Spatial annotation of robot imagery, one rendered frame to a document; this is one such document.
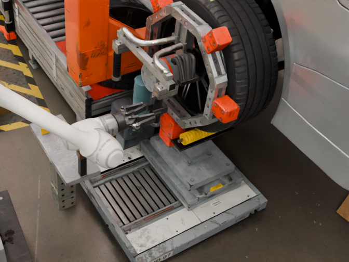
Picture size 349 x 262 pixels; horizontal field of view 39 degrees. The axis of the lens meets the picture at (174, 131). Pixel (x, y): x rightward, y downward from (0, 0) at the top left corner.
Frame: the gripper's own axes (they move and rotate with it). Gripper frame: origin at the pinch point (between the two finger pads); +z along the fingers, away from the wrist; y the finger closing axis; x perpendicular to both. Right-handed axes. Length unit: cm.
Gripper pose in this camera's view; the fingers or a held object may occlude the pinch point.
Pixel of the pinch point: (157, 108)
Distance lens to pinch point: 204.0
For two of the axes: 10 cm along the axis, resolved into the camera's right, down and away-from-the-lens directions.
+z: 8.3, -3.2, 4.7
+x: 1.1, -7.2, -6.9
